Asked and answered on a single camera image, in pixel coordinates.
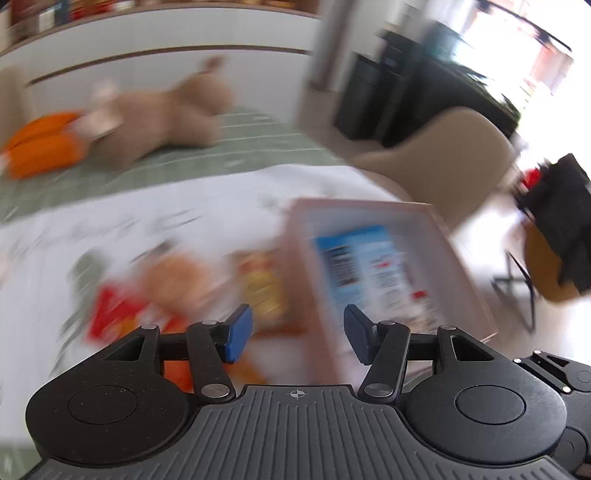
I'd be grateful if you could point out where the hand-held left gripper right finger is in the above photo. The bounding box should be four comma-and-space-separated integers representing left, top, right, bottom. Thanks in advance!
343, 305, 497, 404

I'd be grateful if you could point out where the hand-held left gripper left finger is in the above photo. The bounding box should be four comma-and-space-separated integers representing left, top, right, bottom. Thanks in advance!
99, 304, 254, 401

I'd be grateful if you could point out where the round bread packet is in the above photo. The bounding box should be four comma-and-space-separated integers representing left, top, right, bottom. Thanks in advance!
139, 249, 232, 324

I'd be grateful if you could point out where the green checked tablecloth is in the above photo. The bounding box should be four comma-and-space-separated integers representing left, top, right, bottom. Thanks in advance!
0, 104, 352, 222

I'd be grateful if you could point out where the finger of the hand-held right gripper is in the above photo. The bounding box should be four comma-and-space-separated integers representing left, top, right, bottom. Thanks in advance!
512, 350, 591, 394

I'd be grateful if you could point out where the black aquarium cabinet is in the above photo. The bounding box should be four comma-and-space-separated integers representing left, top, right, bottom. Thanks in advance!
402, 18, 573, 139

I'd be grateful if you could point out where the white paper sheet with drawing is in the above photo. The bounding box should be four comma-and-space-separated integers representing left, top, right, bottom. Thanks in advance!
0, 164, 416, 462

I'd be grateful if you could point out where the wooden chair with black legs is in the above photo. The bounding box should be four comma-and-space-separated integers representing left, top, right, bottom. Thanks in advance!
492, 217, 591, 333

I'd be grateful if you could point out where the round yellow cookie packet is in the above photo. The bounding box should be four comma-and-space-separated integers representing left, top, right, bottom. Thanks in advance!
235, 249, 296, 333

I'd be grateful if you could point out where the brown teddy bear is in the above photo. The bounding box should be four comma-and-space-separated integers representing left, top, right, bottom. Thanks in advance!
88, 58, 236, 171

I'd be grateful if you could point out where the pink cardboard box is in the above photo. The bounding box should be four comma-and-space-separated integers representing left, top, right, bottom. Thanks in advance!
279, 198, 499, 384

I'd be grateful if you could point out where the blue white snack packet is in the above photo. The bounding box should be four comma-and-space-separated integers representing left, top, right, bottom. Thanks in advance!
311, 225, 444, 333

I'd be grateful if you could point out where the white wooden sideboard cabinet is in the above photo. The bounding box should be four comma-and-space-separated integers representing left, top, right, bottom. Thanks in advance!
0, 0, 324, 116

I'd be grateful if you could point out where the red snack packet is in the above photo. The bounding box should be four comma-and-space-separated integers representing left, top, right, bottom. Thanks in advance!
85, 284, 195, 393

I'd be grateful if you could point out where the black water dispenser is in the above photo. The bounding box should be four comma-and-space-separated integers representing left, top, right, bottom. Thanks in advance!
332, 28, 416, 144

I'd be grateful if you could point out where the dark cloth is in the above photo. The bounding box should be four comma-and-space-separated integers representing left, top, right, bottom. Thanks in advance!
512, 154, 591, 294

